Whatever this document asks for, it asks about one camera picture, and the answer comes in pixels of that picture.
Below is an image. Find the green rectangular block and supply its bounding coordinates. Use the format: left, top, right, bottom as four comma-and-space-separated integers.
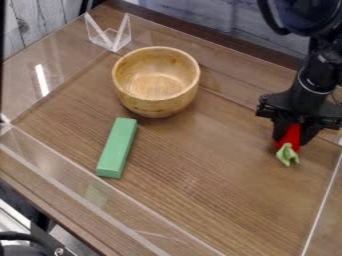
96, 118, 138, 179

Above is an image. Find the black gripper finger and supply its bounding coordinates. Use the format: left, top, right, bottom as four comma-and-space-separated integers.
301, 121, 323, 146
273, 119, 290, 142

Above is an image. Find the red plush strawberry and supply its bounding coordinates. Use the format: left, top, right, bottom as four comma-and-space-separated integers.
275, 124, 301, 167

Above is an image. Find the wooden bowl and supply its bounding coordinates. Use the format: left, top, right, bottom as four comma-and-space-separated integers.
112, 46, 201, 118

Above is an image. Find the clear acrylic tray wall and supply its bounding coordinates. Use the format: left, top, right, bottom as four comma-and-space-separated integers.
0, 7, 342, 256

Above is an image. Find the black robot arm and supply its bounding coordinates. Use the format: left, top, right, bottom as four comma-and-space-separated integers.
257, 0, 342, 146

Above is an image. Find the black equipment lower left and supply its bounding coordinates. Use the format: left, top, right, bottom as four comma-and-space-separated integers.
0, 223, 78, 256

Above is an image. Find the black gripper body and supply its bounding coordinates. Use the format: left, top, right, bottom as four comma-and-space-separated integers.
257, 91, 342, 130

